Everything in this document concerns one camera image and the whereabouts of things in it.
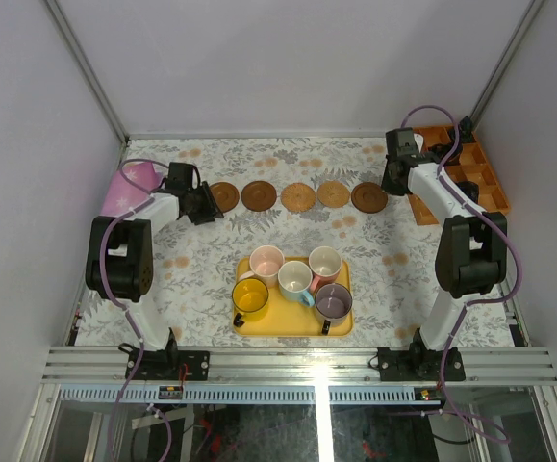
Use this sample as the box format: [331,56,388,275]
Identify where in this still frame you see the orange compartment box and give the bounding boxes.
[414,125,511,215]

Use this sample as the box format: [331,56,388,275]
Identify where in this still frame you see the light pink mug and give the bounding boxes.
[238,245,286,289]

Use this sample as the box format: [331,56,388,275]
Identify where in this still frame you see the yellow tray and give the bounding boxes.
[233,257,354,338]

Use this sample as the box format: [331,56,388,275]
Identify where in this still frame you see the woven rattan coaster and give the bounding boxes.
[316,180,350,208]
[281,183,316,213]

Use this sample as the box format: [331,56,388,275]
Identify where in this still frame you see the black item on box corner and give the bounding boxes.
[458,116,475,143]

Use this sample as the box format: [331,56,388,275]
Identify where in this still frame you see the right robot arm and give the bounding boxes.
[382,128,507,380]

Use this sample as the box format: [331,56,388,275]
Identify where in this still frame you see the pink snowflake cloth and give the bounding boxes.
[100,162,162,217]

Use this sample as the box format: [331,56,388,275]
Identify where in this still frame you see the black item in box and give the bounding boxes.
[427,142,463,166]
[457,181,479,203]

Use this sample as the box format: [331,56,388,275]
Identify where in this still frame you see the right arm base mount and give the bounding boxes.
[367,340,466,382]

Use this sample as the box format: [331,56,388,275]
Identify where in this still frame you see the yellow mug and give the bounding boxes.
[232,278,269,327]

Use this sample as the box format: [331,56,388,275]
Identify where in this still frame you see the aluminium frame rail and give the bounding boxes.
[41,346,557,386]

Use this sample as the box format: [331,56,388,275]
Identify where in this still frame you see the light blue mug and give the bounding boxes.
[278,261,315,307]

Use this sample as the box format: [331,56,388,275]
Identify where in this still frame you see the floral tablecloth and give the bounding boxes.
[73,137,518,348]

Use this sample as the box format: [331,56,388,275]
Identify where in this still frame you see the purple mug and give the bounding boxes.
[314,283,353,336]

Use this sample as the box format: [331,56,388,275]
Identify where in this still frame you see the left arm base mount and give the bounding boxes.
[117,338,211,382]

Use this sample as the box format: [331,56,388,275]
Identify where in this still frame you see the dark wooden coaster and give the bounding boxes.
[241,181,277,212]

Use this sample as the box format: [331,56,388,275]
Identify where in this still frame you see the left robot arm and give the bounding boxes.
[85,159,223,380]

